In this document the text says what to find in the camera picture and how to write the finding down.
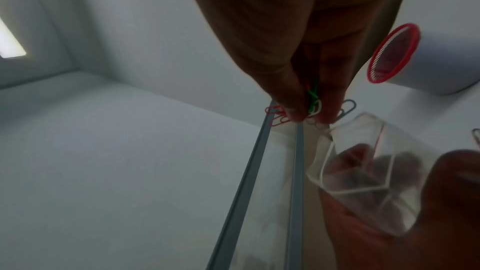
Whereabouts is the green paper clip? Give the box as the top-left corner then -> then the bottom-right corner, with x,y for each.
305,75 -> 322,114

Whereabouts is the ceiling light panel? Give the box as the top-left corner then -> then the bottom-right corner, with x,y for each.
0,15 -> 28,60

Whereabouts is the person's right hand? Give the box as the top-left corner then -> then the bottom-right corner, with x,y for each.
176,0 -> 421,125

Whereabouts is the dark blue paper clip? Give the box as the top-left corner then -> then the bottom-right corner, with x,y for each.
335,99 -> 358,122

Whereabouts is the person's left hand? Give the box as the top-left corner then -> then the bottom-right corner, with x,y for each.
318,149 -> 480,270

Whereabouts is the red paper clip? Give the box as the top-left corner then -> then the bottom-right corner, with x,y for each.
269,115 -> 292,128
264,104 -> 286,116

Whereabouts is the clear plastic bag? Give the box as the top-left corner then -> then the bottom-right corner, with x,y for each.
305,111 -> 444,237

